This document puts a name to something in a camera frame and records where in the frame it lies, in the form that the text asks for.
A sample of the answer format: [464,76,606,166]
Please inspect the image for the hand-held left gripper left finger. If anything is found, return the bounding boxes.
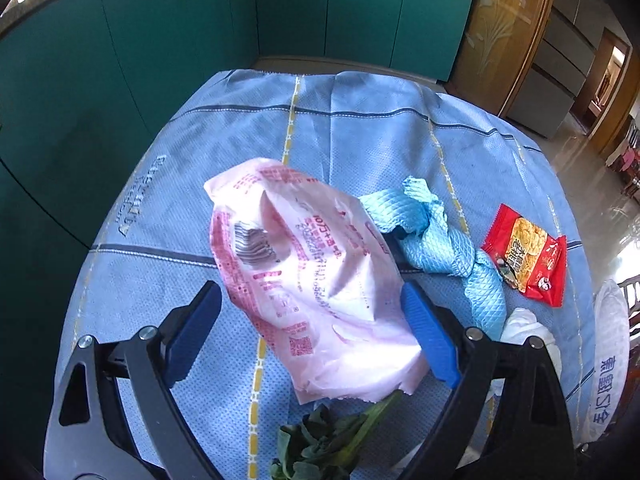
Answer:
[42,280,223,480]

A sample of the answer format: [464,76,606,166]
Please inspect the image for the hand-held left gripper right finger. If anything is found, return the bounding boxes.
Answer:
[400,281,573,480]

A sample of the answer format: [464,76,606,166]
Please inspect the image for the light blue textured cloth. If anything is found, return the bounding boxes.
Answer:
[359,176,507,341]

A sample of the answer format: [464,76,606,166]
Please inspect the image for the white plastic bag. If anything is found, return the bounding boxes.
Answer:
[492,307,558,396]

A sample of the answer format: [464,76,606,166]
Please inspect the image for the red snack packet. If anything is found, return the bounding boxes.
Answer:
[481,204,568,308]

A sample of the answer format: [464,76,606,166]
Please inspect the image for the pink plastic bag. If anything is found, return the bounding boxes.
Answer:
[204,157,430,405]

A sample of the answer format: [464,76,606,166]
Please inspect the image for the green leafy vegetable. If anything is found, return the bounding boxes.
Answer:
[270,390,403,480]

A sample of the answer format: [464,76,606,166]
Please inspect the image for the white sack with blue characters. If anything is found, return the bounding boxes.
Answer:
[575,277,632,451]

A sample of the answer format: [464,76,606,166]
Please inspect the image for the blue checked tablecloth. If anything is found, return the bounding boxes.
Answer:
[42,70,596,480]

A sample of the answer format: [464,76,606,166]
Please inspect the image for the wooden chairs with red cushions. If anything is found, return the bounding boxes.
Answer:
[607,120,640,196]

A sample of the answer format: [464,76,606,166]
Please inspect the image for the teal lower kitchen cabinets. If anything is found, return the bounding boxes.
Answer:
[0,0,475,311]

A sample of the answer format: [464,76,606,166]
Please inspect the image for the brown wooden door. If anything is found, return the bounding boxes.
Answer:
[570,27,633,136]

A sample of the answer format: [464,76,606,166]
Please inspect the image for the silver refrigerator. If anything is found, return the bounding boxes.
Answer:
[505,0,601,141]

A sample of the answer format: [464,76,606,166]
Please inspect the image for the wooden framed glass door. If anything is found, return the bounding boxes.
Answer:
[447,0,561,116]

